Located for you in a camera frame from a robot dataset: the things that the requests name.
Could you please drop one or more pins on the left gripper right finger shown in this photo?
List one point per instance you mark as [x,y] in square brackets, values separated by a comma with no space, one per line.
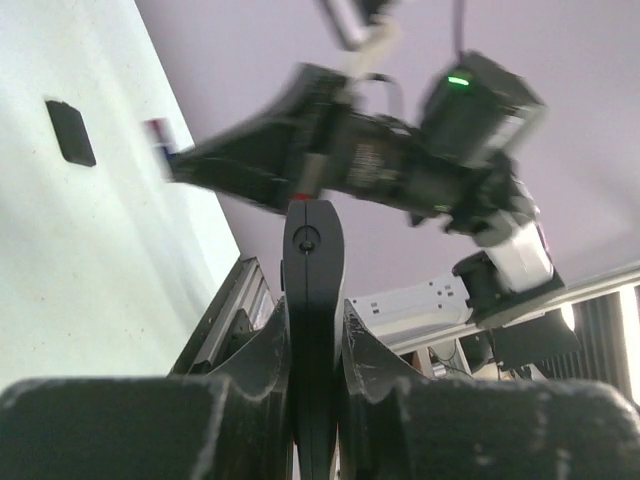
[397,424]

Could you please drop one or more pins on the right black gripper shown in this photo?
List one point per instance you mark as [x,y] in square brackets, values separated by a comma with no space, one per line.
[260,159]

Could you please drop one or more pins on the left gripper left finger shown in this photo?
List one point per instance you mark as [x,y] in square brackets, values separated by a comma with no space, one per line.
[150,415]

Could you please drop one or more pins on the black remote control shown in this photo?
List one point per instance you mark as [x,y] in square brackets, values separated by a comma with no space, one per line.
[312,275]

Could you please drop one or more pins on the black battery cover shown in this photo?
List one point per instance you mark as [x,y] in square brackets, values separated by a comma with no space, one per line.
[71,133]

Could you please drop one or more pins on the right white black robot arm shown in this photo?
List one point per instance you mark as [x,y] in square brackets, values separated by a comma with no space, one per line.
[381,160]

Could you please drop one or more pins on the aluminium extrusion rail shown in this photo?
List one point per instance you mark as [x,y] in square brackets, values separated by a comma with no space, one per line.
[238,310]

